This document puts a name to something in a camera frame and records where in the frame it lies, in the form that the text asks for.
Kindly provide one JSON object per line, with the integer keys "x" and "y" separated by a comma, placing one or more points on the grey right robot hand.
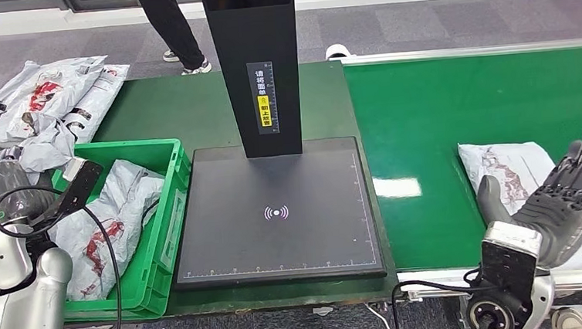
{"x": 561, "y": 216}

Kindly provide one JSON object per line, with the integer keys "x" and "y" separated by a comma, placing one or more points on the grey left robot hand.
{"x": 1, "y": 194}

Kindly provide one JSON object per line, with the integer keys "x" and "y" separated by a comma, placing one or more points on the white parcel bag faint print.
{"x": 521, "y": 162}

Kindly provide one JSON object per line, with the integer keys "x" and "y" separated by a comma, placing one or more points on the grey parcel bag red print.
{"x": 129, "y": 195}

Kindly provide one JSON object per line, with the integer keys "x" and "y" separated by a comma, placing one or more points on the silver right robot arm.
{"x": 506, "y": 317}

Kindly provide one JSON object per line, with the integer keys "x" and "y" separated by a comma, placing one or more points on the white parcel bag red logo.
{"x": 34, "y": 89}

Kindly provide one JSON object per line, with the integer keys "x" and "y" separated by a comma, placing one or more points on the green conveyor belt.
{"x": 420, "y": 113}

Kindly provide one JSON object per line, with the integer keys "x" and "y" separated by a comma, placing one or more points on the white conveyor roller end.
{"x": 338, "y": 51}

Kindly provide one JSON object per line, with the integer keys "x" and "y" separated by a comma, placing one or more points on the grey caster wheel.
{"x": 571, "y": 319}

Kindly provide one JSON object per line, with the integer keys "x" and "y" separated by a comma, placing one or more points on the green plastic crate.
{"x": 131, "y": 154}

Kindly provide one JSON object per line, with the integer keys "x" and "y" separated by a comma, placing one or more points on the dark green work table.
{"x": 164, "y": 105}

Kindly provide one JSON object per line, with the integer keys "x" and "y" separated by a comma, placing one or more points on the person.
{"x": 168, "y": 18}

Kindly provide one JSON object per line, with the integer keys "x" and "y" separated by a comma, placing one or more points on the black yellow label strip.
{"x": 262, "y": 96}

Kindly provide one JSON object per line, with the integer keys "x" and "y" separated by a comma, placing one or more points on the black scanner column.
{"x": 248, "y": 33}

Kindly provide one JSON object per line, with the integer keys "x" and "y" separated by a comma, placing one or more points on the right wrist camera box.
{"x": 511, "y": 266}

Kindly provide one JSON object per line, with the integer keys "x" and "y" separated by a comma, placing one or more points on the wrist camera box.
{"x": 511, "y": 266}
{"x": 79, "y": 183}

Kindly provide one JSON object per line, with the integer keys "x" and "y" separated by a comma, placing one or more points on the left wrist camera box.
{"x": 79, "y": 183}

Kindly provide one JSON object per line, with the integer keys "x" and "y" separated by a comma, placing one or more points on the aluminium conveyor frame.
{"x": 432, "y": 279}

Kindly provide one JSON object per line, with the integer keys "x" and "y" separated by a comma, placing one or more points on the black scanner base plate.
{"x": 276, "y": 246}

